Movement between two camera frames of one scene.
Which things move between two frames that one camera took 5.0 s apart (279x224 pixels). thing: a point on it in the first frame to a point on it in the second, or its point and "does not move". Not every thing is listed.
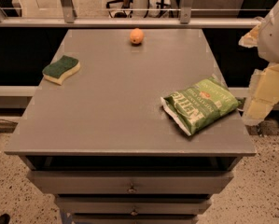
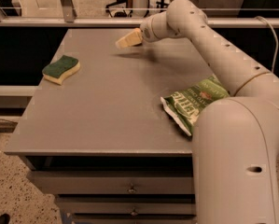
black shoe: x=5 y=218 does not move
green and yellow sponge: x=58 y=72 does not move
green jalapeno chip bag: x=197 y=105 does not move
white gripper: x=273 y=37 to x=148 y=32
